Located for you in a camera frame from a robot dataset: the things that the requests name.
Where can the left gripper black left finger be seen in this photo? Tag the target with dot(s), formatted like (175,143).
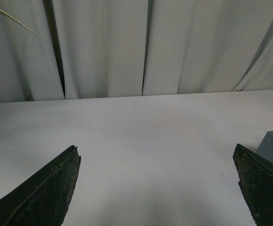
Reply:
(44,198)

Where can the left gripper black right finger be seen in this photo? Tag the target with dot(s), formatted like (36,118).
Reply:
(256,184)

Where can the white curtain backdrop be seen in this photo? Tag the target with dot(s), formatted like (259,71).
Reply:
(122,48)

